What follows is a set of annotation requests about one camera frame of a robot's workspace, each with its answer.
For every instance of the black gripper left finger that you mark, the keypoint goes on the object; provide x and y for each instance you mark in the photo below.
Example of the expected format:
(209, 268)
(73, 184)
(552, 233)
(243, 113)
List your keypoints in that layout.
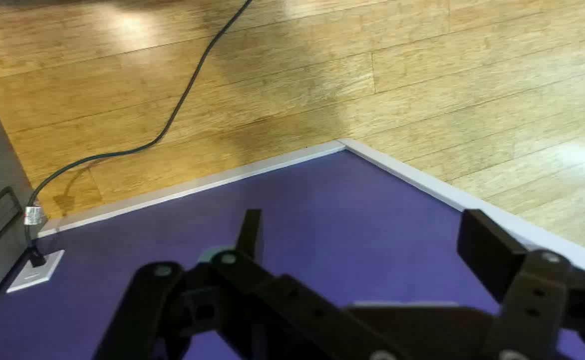
(292, 301)

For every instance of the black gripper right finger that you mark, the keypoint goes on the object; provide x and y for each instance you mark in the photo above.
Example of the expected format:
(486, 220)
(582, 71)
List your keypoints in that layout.
(538, 301)

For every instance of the black plug with silver adapter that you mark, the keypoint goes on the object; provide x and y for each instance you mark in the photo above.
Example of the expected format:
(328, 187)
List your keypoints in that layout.
(35, 233)

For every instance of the white wall outlet plate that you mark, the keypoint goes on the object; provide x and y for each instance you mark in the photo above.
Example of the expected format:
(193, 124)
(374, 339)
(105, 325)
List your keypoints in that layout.
(45, 274)

